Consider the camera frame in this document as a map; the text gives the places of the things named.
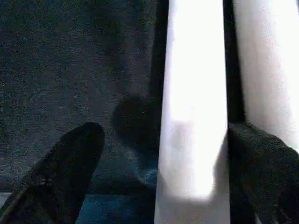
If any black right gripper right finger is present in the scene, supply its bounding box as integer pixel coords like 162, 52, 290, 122
227, 122, 299, 224

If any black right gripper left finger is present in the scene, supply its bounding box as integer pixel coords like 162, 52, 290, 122
0, 122, 105, 224

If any black work surface mat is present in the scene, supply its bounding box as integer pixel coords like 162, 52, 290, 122
0, 0, 246, 224

